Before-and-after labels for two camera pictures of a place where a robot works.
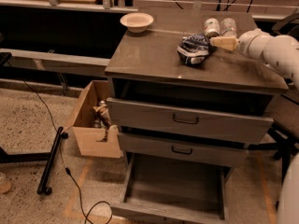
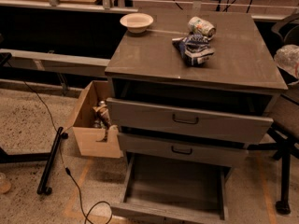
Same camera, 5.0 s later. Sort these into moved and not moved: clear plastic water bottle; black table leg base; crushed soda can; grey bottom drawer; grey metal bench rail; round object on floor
Moved: clear plastic water bottle; crushed soda can
Not moved: round object on floor; grey bottom drawer; black table leg base; grey metal bench rail
